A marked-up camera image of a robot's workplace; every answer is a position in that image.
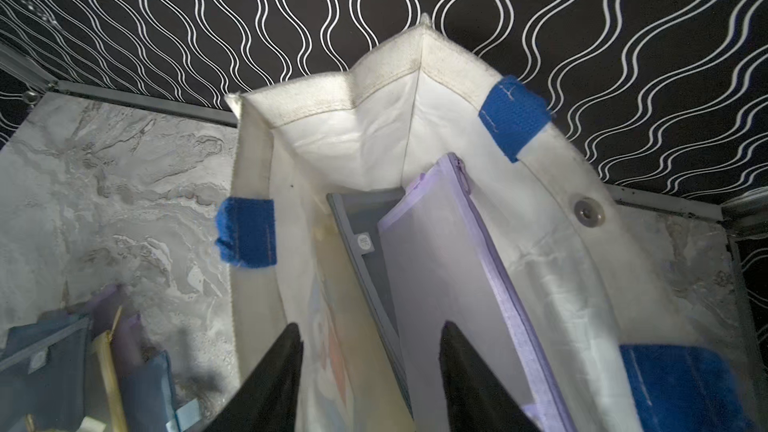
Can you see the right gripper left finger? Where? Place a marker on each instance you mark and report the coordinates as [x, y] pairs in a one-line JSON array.
[[268, 398]]

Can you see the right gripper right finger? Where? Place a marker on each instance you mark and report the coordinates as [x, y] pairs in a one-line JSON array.
[[476, 400]]

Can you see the white canvas tote bag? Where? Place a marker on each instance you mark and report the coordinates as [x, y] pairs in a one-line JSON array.
[[627, 355]]

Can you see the purple trim mesh pouch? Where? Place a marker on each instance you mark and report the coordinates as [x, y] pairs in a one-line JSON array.
[[443, 266]]

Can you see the grey blue mesh pouch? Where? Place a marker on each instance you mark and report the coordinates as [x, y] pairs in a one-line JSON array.
[[357, 215]]

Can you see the blue trim pouch rear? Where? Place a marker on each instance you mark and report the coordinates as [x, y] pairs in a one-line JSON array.
[[43, 372]]

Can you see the yellow trim pouch rear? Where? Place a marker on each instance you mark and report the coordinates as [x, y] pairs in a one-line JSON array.
[[103, 404]]

